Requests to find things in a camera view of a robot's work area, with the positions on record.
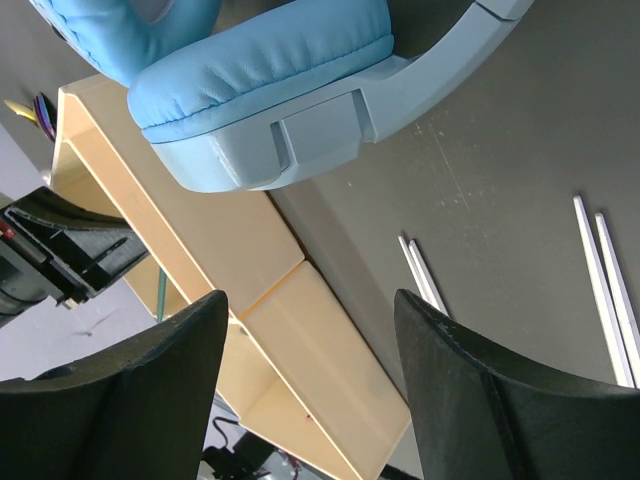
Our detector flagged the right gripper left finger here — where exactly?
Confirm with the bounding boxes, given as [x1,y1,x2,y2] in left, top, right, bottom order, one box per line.
[1,290,229,479]

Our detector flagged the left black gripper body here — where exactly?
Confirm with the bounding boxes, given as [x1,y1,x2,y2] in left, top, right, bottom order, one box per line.
[1,187,149,326]

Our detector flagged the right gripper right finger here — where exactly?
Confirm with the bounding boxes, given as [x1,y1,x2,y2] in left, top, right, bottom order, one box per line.
[394,289,639,479]

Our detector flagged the teal silicone spoon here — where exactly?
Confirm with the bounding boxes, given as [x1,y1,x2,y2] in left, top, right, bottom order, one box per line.
[156,268,167,323]

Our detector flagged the iridescent blue purple spoon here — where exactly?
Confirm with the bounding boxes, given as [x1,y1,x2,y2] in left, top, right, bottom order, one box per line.
[33,93,57,142]

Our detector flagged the white chopstick inner right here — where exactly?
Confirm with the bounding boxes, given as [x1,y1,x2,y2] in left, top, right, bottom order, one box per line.
[573,195,635,388]

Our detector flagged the cream divided utensil box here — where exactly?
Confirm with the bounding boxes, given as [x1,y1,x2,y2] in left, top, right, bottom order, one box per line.
[51,75,410,479]

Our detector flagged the light blue headphones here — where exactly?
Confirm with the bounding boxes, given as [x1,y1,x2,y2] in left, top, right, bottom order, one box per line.
[35,1,529,193]

